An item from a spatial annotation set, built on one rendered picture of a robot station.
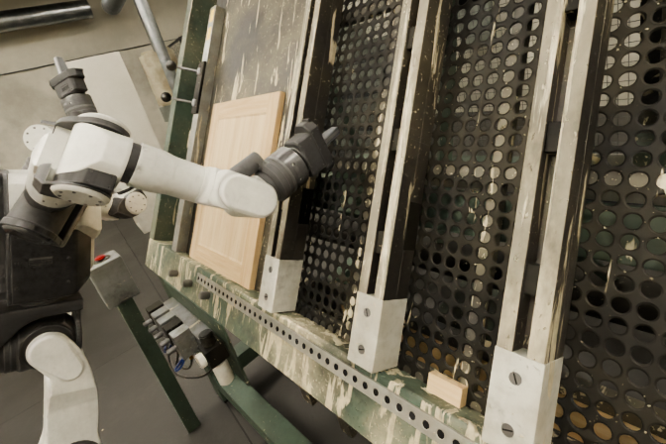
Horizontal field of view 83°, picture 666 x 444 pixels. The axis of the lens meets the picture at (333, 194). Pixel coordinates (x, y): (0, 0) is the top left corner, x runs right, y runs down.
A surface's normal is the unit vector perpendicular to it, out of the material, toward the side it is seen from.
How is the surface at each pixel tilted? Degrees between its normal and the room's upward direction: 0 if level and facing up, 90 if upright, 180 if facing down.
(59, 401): 112
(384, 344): 90
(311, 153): 90
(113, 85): 90
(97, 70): 90
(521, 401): 58
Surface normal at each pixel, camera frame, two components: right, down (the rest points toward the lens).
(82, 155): -0.10, -0.38
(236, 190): 0.60, -0.02
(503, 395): -0.73, -0.12
